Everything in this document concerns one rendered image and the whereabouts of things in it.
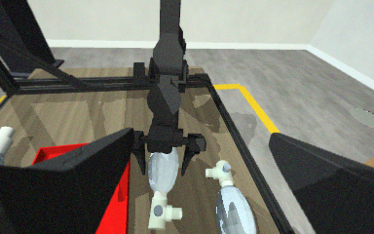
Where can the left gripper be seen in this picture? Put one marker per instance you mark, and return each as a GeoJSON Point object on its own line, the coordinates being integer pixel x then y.
{"type": "Point", "coordinates": [193, 144]}

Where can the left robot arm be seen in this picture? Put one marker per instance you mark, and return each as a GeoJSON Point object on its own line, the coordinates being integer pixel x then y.
{"type": "Point", "coordinates": [164, 100]}

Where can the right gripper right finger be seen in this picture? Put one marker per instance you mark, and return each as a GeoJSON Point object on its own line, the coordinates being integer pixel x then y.
{"type": "Point", "coordinates": [335, 193]}

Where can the red tray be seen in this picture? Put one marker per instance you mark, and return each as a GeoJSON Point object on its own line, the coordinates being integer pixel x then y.
{"type": "Point", "coordinates": [116, 218]}

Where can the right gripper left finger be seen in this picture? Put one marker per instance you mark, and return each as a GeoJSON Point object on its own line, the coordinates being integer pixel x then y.
{"type": "Point", "coordinates": [66, 194]}

